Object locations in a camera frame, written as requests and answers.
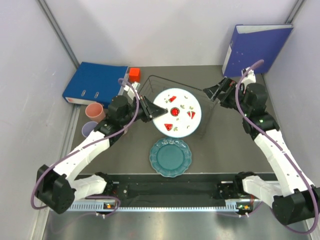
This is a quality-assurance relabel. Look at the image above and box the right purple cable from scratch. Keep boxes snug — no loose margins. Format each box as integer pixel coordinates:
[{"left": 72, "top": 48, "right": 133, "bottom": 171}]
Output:
[{"left": 234, "top": 59, "right": 318, "bottom": 235}]

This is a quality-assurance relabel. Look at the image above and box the pink plastic cup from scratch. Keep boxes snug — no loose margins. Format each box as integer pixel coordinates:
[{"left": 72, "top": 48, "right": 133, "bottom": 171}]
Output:
[{"left": 85, "top": 102, "right": 106, "bottom": 123}]

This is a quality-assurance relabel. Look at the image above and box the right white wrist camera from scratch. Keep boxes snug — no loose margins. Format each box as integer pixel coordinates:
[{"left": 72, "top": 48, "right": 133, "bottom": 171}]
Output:
[{"left": 241, "top": 67, "right": 257, "bottom": 86}]

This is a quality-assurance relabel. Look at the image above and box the small red cube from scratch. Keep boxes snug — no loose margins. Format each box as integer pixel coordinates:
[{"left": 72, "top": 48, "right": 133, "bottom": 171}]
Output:
[{"left": 129, "top": 67, "right": 141, "bottom": 83}]

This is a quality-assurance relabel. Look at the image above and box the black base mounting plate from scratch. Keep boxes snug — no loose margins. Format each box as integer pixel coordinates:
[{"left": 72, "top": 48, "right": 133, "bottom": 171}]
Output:
[{"left": 84, "top": 181, "right": 253, "bottom": 201}]

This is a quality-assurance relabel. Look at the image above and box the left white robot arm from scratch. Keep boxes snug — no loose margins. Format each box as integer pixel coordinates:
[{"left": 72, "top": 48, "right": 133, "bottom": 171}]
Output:
[{"left": 32, "top": 95, "right": 168, "bottom": 214}]

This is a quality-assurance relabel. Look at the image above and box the white plate with red fruit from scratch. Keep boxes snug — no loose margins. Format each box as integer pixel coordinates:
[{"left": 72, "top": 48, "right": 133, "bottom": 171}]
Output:
[{"left": 153, "top": 88, "right": 202, "bottom": 138}]

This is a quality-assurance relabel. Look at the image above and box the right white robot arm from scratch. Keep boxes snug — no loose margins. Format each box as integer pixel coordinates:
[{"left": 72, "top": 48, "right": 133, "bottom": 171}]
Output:
[{"left": 203, "top": 78, "right": 320, "bottom": 226}]

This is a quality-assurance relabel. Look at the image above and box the blue binder lying flat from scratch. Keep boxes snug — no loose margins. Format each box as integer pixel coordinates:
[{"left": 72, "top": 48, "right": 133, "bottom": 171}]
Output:
[{"left": 62, "top": 62, "right": 128, "bottom": 106}]

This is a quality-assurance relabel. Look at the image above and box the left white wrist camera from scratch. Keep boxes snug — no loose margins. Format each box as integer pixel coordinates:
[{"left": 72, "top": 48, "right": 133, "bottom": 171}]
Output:
[{"left": 124, "top": 81, "right": 141, "bottom": 100}]

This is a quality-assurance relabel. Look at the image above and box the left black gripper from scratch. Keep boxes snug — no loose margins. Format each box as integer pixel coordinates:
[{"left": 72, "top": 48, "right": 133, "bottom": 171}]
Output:
[{"left": 120, "top": 94, "right": 168, "bottom": 127}]

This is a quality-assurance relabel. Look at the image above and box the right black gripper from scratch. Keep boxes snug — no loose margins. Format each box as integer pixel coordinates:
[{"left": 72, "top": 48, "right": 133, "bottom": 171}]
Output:
[{"left": 203, "top": 77, "right": 251, "bottom": 117}]

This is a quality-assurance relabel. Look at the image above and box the teal scalloped plate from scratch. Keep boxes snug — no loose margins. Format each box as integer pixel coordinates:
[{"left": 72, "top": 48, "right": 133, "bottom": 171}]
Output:
[{"left": 149, "top": 137, "right": 192, "bottom": 178}]

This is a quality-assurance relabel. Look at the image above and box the pink patterned mug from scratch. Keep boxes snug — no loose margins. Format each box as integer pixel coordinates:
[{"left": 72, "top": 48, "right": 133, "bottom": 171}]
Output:
[{"left": 123, "top": 128, "right": 129, "bottom": 135}]

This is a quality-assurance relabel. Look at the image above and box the white slotted cable duct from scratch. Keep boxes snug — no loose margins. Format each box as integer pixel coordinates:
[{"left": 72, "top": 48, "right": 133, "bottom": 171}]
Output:
[{"left": 67, "top": 201, "right": 250, "bottom": 212}]

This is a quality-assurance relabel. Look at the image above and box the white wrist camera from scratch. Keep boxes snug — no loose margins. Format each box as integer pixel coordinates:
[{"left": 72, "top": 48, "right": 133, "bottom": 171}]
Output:
[
  {"left": 124, "top": 81, "right": 141, "bottom": 100},
  {"left": 241, "top": 67, "right": 257, "bottom": 86}
]

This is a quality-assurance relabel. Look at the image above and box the lilac plastic cup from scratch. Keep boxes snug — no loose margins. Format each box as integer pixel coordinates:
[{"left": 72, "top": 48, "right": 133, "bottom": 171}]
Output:
[{"left": 81, "top": 121, "right": 98, "bottom": 138}]

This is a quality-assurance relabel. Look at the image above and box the purple binder standing upright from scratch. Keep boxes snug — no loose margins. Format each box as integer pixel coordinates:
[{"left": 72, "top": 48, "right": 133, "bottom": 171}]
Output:
[{"left": 222, "top": 24, "right": 294, "bottom": 78}]

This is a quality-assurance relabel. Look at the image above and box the black wire dish rack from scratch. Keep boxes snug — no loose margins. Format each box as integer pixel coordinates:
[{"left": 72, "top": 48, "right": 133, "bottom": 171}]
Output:
[{"left": 139, "top": 75, "right": 214, "bottom": 137}]

